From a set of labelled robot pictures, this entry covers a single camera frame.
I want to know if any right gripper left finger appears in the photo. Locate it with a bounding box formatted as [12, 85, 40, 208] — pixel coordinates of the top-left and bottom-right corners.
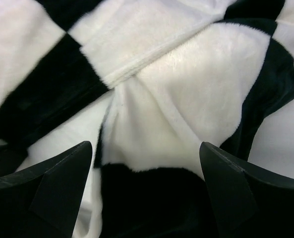
[0, 141, 92, 238]

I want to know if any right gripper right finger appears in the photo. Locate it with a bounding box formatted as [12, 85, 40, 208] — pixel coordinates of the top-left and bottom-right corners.
[199, 142, 294, 238]

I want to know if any black white checkered pillowcase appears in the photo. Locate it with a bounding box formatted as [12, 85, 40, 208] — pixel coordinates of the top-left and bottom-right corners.
[0, 0, 294, 238]

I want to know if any white pillow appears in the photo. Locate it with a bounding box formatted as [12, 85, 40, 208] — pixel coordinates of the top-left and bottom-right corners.
[27, 96, 111, 238]

